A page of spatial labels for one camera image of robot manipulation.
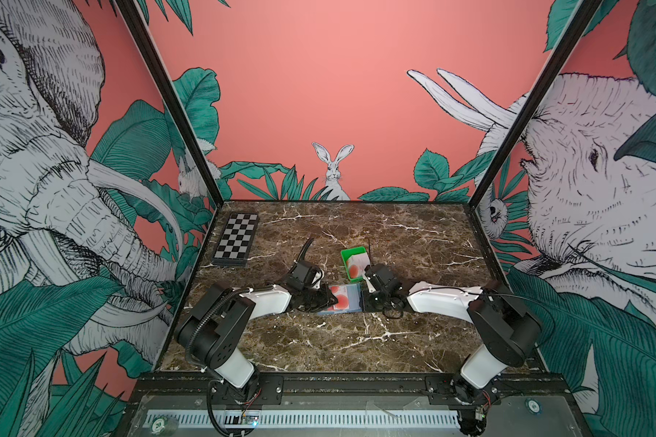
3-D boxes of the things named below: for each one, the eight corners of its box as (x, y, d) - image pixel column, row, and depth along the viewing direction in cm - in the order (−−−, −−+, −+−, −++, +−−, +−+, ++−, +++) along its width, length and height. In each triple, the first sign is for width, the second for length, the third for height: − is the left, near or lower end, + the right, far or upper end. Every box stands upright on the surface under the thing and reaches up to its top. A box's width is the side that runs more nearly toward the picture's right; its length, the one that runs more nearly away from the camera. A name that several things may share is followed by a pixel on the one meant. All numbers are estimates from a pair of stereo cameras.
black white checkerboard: (215, 267, 101) (211, 261, 98) (232, 218, 117) (229, 212, 114) (246, 267, 101) (243, 261, 98) (258, 219, 117) (256, 212, 114)
